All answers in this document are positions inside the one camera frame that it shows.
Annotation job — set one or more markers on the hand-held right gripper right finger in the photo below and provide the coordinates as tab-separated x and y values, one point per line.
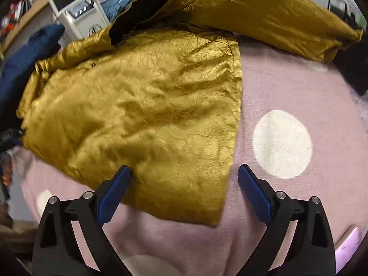
254	197

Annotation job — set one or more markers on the pink flat case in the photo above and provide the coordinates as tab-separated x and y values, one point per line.
349	247

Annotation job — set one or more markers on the white machine with screen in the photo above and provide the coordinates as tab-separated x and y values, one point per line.
77	20

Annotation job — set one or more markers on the pink dotted blanket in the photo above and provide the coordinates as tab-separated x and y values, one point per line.
281	97

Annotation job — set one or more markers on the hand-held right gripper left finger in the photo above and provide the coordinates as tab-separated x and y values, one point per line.
115	197

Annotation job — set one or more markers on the navy blue garment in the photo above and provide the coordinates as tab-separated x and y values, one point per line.
20	63

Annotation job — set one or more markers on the black metal frame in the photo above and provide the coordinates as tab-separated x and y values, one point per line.
333	5

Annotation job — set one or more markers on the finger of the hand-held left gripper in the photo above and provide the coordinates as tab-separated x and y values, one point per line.
10	139

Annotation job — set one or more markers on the gold satin garment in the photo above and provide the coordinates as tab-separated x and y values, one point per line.
143	106

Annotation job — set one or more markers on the black cloth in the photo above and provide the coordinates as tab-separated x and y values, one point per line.
353	60

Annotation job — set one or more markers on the wooden wall shelf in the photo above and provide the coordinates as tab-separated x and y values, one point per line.
17	33

